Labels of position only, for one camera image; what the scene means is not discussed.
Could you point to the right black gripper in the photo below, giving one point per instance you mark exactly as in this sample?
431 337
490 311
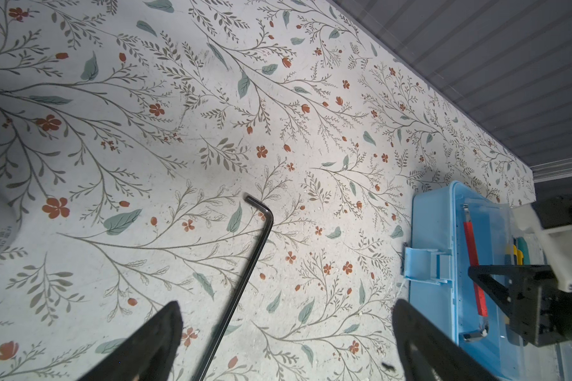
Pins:
529 295

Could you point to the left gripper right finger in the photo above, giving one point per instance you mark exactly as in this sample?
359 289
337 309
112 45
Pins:
426 353

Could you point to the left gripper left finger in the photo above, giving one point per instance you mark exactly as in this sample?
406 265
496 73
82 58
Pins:
146 355

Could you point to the yellow black utility knife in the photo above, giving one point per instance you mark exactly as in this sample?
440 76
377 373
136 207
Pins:
514 256

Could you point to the blue plastic tool box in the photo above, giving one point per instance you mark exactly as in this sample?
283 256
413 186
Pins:
455 228

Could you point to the black thin rod tool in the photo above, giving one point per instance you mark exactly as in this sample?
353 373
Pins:
220 329

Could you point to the teal utility knife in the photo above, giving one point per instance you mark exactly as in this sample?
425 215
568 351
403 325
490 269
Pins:
523 251

